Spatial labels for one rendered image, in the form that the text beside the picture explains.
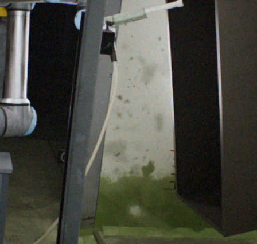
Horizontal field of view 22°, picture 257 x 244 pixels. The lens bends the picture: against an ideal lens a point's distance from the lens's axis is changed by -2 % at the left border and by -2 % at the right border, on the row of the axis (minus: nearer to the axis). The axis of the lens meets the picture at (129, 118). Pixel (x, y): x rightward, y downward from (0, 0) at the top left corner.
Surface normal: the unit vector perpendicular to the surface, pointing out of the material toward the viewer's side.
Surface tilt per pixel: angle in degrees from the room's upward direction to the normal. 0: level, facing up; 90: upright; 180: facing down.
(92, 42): 90
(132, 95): 90
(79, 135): 90
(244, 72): 90
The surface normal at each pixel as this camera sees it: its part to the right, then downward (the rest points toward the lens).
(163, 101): 0.22, 0.21
